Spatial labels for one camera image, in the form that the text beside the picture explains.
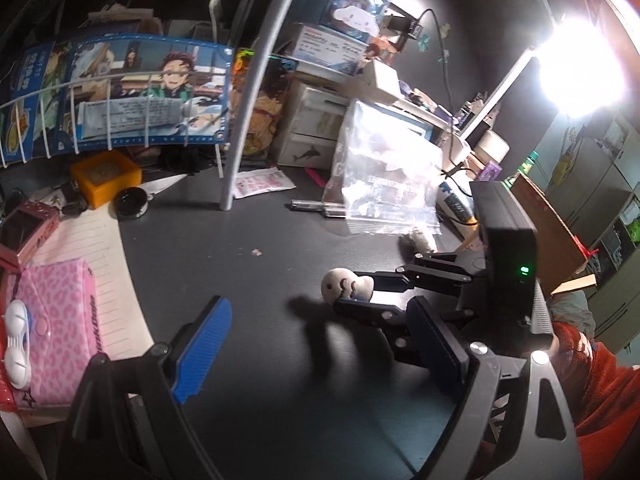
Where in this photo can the cardboard box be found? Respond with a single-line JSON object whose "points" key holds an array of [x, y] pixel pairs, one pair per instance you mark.
{"points": [[555, 230]]}

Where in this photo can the purple box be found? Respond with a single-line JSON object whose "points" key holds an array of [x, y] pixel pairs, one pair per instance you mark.
{"points": [[490, 170]]}

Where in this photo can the anime card pack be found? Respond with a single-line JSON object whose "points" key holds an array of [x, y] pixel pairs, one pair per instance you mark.
{"points": [[150, 90]]}

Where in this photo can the brown anime art standee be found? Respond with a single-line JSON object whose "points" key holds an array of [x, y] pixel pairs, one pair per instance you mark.
{"points": [[267, 105]]}

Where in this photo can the clear plastic bag bow print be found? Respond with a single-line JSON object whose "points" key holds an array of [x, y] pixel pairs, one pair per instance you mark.
{"points": [[385, 175]]}

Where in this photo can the pink camera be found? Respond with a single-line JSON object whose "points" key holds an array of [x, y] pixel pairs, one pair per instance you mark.
{"points": [[25, 227]]}

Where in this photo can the silver pen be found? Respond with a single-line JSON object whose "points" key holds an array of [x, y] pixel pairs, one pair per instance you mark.
{"points": [[320, 206]]}

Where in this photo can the small white ghost figure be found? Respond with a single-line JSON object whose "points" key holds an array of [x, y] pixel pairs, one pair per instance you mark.
{"points": [[345, 285]]}

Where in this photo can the orange box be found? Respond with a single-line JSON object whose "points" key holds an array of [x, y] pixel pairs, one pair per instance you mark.
{"points": [[105, 175]]}

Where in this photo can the white contact lens case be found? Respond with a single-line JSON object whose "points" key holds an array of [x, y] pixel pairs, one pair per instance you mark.
{"points": [[17, 345]]}

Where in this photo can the blue character box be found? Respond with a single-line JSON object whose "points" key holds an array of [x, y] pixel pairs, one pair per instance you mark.
{"points": [[345, 7]]}

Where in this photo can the white labelled box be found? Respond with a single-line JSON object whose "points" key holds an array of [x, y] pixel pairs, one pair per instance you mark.
{"points": [[325, 47]]}

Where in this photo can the black round tin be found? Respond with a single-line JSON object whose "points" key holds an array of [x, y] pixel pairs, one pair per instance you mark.
{"points": [[131, 203]]}

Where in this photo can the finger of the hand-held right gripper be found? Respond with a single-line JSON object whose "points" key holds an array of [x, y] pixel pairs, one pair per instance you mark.
{"points": [[440, 272], [372, 312]]}

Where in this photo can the white drawer unit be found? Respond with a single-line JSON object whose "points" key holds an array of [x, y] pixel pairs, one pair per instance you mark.
{"points": [[310, 130]]}

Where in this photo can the lined notebook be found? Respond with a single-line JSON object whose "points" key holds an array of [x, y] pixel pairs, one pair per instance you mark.
{"points": [[110, 270]]}

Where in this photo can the black charger plug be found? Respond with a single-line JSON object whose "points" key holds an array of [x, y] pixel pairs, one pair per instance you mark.
{"points": [[412, 27]]}

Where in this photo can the pink leopard pouch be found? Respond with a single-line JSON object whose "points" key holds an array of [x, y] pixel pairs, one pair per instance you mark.
{"points": [[55, 330]]}

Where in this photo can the green bottle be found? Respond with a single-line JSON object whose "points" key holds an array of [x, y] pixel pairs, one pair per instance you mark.
{"points": [[525, 165]]}

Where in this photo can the white desk lamp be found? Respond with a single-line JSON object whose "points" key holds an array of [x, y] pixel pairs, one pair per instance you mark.
{"points": [[500, 95]]}

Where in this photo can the white cylinder bottle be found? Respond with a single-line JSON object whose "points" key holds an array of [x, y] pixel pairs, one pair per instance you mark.
{"points": [[492, 145]]}

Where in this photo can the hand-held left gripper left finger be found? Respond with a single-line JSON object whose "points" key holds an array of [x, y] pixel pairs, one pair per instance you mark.
{"points": [[202, 355]]}

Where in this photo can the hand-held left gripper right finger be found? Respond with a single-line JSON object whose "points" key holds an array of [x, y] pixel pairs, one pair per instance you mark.
{"points": [[435, 355]]}

